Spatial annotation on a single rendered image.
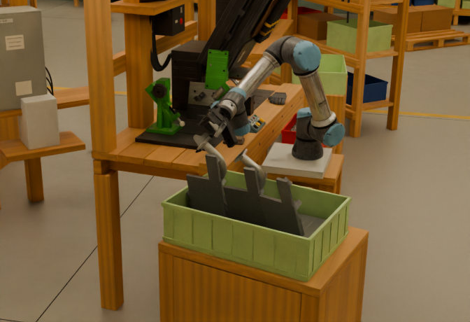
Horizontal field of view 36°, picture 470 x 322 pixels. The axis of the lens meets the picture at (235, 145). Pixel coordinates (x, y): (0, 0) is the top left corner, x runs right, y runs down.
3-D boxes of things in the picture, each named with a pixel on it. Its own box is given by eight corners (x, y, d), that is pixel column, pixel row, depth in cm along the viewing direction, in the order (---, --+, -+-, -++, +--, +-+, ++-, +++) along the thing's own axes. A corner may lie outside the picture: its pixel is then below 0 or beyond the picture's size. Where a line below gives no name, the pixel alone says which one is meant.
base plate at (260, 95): (275, 93, 446) (275, 90, 445) (213, 152, 348) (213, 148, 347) (211, 87, 459) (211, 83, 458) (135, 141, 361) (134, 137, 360)
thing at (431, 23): (432, 33, 1084) (436, 4, 1068) (472, 44, 1018) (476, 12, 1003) (369, 40, 1029) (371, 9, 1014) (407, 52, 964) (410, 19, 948)
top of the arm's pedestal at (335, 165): (343, 162, 358) (344, 154, 356) (335, 186, 329) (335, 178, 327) (280, 155, 365) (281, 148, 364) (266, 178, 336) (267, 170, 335)
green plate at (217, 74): (229, 90, 388) (233, 51, 386) (224, 91, 381) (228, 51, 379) (209, 88, 392) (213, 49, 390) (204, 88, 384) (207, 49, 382)
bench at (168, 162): (297, 213, 490) (303, 87, 460) (224, 334, 357) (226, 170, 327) (202, 197, 510) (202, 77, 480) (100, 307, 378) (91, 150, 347)
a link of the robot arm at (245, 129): (240, 122, 308) (234, 101, 303) (255, 131, 300) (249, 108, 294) (225, 131, 305) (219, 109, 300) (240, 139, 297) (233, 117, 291)
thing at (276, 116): (303, 107, 464) (304, 85, 459) (226, 197, 331) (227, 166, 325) (282, 105, 468) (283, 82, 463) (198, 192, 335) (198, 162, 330)
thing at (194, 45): (220, 98, 427) (220, 42, 415) (201, 113, 400) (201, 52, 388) (191, 95, 433) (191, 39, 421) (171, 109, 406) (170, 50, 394)
